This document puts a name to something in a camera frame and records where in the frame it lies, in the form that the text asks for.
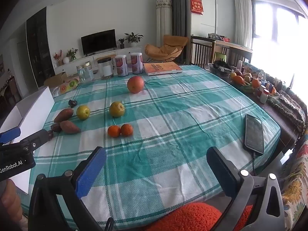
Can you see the orange lounge chair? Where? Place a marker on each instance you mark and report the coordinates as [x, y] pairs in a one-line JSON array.
[[166, 49]]

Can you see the brown cardboard box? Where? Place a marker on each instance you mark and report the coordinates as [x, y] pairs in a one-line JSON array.
[[56, 79]]

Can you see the orange fruit in basket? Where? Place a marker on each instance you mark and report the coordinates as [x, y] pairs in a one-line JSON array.
[[238, 79]]

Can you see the person's left hand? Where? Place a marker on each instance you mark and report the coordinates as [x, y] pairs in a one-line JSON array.
[[9, 202]]

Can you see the clear glass jar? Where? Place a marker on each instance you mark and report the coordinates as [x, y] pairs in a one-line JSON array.
[[85, 72]]

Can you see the wooden desk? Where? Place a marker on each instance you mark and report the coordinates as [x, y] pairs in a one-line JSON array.
[[237, 47]]

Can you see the grey curtain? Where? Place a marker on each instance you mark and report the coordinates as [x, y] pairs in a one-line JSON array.
[[178, 7]]

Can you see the round orange in basket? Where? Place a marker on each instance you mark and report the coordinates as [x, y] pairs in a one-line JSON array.
[[255, 83]]

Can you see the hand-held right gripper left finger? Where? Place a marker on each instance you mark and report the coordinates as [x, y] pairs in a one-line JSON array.
[[91, 170]]

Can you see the patterned bench cloth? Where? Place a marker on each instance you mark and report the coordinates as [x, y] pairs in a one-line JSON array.
[[286, 103]]

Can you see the dark wrinkled small fruit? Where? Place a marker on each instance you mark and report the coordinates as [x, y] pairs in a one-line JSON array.
[[72, 103]]

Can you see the small plant in dark pot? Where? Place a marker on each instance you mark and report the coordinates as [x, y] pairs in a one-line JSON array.
[[121, 43]]

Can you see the orange fuzzy cushion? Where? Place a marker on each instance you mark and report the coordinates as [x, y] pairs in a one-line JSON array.
[[192, 217]]

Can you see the floral blanket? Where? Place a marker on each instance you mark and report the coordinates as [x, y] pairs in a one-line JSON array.
[[296, 185]]

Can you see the white bottle with red cap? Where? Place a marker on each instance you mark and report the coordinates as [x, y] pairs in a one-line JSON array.
[[264, 96]]

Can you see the teal checked tablecloth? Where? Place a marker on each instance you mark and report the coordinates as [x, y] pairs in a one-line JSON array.
[[180, 115]]

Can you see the white curtain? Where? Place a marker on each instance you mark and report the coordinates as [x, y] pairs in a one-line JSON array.
[[241, 16]]

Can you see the red flowers in vase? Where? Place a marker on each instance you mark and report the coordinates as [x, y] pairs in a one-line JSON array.
[[57, 56]]

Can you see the small green apple left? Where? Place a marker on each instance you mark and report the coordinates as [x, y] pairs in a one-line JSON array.
[[83, 112]]

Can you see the fruit printed packet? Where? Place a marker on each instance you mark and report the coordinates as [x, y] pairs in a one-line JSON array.
[[68, 86]]

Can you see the dark wooden chair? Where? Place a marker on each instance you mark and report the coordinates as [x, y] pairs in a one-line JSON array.
[[201, 51]]

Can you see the cloth covered standing air conditioner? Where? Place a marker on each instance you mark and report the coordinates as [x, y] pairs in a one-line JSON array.
[[163, 21]]

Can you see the black smartphone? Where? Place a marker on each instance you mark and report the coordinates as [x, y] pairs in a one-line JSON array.
[[253, 134]]

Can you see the yellow-green apple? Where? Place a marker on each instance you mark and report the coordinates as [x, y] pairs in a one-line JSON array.
[[117, 109]]

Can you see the small orange tangerine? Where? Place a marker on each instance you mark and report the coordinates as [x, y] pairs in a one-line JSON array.
[[113, 131], [126, 129]]

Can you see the white cardboard box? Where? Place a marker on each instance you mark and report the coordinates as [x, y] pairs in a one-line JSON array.
[[33, 110]]

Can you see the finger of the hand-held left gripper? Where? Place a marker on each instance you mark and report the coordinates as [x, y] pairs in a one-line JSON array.
[[38, 137], [9, 135]]

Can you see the red wall calendar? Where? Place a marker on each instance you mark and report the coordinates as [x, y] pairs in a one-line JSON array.
[[196, 4]]

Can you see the green plant in white pot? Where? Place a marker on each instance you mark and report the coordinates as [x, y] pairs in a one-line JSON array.
[[133, 38]]

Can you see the white television cabinet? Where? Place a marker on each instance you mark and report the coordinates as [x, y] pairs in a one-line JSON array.
[[77, 65]]

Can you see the small brown round fruit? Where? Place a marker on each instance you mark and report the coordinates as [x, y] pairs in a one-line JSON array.
[[56, 127]]

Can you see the black glass cabinet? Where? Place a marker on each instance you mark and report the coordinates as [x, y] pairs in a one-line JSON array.
[[39, 48]]

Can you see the black flat television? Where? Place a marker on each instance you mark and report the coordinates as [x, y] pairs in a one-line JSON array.
[[98, 42]]

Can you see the black bag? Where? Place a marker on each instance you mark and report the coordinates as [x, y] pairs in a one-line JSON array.
[[219, 67]]

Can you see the leafy green potted plant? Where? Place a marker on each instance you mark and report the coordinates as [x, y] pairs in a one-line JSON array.
[[72, 53]]

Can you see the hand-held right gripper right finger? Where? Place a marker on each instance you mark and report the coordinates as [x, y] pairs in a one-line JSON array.
[[220, 170]]

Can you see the large orange grapefruit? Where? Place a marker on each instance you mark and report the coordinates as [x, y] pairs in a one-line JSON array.
[[135, 84]]

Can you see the green fruit basket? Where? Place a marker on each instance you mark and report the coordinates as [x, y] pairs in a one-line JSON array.
[[247, 87]]

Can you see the pink printed can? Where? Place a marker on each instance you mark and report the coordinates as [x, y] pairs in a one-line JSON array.
[[121, 65], [136, 63]]

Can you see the white canister with black lid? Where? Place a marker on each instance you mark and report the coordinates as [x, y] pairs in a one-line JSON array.
[[105, 68]]

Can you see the reddish sweet potato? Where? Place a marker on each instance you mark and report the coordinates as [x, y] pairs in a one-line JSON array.
[[69, 127], [63, 115]]

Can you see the orange book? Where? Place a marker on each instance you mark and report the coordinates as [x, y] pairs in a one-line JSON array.
[[162, 68]]

